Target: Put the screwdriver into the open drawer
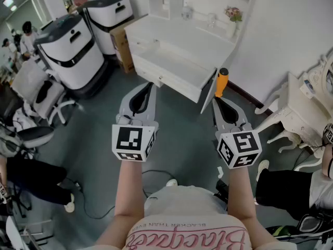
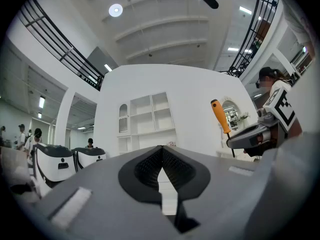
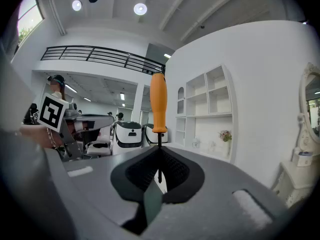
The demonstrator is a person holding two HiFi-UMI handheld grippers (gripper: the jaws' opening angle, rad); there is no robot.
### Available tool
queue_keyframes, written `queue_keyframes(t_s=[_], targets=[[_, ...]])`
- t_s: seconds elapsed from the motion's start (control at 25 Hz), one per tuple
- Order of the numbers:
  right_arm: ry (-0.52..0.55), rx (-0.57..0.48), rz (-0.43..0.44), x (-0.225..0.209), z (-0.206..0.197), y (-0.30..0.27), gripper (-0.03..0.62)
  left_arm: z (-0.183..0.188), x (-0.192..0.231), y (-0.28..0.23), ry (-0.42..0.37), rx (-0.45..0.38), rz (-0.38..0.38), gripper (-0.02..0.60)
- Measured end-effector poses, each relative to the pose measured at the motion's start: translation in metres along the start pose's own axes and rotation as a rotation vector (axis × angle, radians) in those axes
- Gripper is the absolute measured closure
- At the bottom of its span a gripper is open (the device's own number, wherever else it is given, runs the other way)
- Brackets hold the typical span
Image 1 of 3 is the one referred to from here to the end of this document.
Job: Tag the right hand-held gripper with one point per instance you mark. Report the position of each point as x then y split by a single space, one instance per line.
245 142

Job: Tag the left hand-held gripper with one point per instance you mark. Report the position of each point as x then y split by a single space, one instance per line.
127 139

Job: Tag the person's left forearm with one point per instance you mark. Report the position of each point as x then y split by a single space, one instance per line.
127 191

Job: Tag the person's right forearm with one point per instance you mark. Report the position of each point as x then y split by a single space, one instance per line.
239 191

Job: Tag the white paper scrap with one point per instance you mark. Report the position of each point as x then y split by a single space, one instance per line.
220 172

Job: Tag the brown cardboard box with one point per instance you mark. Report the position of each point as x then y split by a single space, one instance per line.
122 48

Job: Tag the cream ornate table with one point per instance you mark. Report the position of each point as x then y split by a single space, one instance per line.
294 105

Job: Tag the black floor device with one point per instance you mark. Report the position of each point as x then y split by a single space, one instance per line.
221 190

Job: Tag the white black mobile robot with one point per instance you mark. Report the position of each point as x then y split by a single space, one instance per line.
75 61
109 12

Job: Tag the white clog shoe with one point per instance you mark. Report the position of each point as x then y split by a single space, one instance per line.
171 182

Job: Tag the white vase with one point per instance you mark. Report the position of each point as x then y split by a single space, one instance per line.
232 30

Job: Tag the white blue small box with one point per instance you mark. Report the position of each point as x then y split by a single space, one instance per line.
308 87

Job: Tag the white desk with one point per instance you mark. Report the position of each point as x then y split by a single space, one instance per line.
182 35

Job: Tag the clear glass goblet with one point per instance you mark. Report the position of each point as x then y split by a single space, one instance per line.
212 19

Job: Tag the grey trousers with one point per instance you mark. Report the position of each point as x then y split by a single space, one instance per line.
184 202

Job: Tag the pink flower bouquet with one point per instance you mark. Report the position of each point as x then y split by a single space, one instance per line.
234 13

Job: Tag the grey office chair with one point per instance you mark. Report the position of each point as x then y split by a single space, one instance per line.
36 137

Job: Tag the clear glass jar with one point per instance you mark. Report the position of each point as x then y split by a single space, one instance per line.
186 12

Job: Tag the cream ornate mirror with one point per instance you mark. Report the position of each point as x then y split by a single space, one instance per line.
328 74

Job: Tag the white office chair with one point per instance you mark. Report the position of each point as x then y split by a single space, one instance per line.
28 82

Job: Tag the white pink print t-shirt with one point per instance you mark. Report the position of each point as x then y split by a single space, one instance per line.
187 230

